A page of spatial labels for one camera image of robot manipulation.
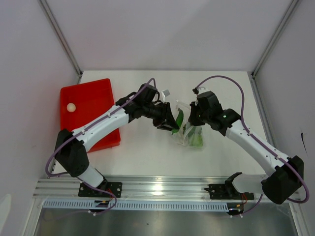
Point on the clear zip top bag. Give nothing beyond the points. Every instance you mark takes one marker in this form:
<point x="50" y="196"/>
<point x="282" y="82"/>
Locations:
<point x="187" y="135"/>

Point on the white slotted cable duct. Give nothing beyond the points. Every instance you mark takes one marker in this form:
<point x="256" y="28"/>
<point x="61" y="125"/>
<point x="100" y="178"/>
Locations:
<point x="136" y="205"/>

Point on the right aluminium corner post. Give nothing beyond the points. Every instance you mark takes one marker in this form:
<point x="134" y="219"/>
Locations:
<point x="280" y="28"/>

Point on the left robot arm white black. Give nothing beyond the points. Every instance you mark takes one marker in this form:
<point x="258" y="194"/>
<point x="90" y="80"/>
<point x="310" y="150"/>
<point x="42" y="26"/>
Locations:
<point x="72" y="146"/>

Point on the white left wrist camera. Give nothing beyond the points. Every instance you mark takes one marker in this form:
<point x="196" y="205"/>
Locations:
<point x="165" y="93"/>

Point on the green bell pepper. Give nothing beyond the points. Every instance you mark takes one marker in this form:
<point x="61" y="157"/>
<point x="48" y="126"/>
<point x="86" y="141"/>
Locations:
<point x="194" y="130"/>

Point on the green chili pepper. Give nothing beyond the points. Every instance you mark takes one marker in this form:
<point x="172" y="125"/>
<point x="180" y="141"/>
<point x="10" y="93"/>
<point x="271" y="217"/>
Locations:
<point x="179" y="120"/>

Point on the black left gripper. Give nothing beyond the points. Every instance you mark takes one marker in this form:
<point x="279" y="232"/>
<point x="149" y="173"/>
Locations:
<point x="166" y="115"/>

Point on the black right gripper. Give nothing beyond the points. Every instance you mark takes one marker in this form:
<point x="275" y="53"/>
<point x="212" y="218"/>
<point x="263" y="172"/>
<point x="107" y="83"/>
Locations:
<point x="195" y="106"/>

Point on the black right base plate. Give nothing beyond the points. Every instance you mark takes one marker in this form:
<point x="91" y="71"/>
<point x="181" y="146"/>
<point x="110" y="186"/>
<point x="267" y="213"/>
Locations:
<point x="221" y="192"/>

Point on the aluminium rail frame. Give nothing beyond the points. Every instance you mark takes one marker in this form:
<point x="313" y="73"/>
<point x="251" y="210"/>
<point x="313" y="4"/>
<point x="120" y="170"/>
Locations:
<point x="140" y="188"/>

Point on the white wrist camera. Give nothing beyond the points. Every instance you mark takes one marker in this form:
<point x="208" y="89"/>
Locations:
<point x="200" y="90"/>
<point x="165" y="93"/>

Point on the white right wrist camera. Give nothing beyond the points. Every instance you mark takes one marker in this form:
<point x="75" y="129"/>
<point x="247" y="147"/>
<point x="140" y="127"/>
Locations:
<point x="200" y="90"/>

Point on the green round lime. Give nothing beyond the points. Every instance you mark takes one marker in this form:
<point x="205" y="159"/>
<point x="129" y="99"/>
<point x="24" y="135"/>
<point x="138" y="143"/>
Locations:
<point x="196" y="141"/>

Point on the aluminium corner post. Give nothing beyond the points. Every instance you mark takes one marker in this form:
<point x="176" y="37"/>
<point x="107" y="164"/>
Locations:
<point x="280" y="28"/>
<point x="59" y="35"/>

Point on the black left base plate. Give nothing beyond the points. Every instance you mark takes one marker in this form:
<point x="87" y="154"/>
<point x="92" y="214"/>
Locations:
<point x="112" y="187"/>

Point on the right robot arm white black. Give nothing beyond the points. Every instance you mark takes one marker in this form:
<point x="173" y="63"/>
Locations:
<point x="283" y="174"/>

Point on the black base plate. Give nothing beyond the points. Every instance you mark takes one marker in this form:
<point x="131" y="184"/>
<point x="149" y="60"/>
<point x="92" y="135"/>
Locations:
<point x="221" y="192"/>
<point x="112" y="187"/>

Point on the left aluminium corner post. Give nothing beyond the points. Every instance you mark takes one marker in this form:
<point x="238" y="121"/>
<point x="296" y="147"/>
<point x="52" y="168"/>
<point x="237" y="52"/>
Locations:
<point x="59" y="35"/>

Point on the red plastic tray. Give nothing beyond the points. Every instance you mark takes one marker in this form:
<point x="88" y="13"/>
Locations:
<point x="91" y="99"/>

